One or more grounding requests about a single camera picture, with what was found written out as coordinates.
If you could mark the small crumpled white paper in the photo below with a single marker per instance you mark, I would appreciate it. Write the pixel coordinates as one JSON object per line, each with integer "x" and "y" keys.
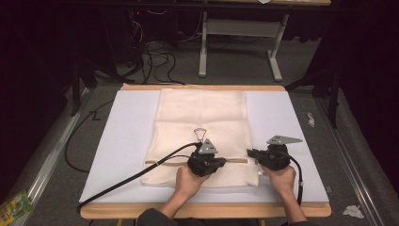
{"x": 311, "y": 120}

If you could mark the metal floor rail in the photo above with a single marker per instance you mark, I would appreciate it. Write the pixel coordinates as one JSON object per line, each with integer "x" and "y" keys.
{"x": 53, "y": 153}
{"x": 348, "y": 157}

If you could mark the black stand with dark curtain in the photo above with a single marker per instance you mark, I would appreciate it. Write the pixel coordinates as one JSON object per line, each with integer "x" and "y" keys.
{"x": 329, "y": 81}

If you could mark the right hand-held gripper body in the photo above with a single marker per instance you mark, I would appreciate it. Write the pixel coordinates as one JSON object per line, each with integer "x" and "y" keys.
{"x": 276, "y": 155}

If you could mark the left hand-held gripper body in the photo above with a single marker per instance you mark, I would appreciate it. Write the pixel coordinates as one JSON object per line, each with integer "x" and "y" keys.
{"x": 204, "y": 160}

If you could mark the green printed packet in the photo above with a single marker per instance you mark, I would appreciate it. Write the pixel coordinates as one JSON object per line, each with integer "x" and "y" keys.
{"x": 14, "y": 207}

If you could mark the cream mesh laundry bag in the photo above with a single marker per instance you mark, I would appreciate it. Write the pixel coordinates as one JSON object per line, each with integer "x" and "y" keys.
{"x": 200, "y": 113}

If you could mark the large crumpled white paper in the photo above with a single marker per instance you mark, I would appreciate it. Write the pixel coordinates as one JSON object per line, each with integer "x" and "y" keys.
{"x": 353, "y": 211}

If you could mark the person's dark sleeve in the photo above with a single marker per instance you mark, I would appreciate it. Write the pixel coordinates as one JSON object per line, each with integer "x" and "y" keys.
{"x": 163, "y": 218}

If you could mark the white metal desk frame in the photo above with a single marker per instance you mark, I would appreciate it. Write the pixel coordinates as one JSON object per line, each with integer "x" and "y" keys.
{"x": 241, "y": 31}

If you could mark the person's right hand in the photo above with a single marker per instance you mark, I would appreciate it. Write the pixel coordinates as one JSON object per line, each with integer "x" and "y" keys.
{"x": 280, "y": 180}

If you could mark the person's left hand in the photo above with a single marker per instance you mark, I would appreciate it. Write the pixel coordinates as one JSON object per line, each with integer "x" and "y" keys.
{"x": 188, "y": 183}

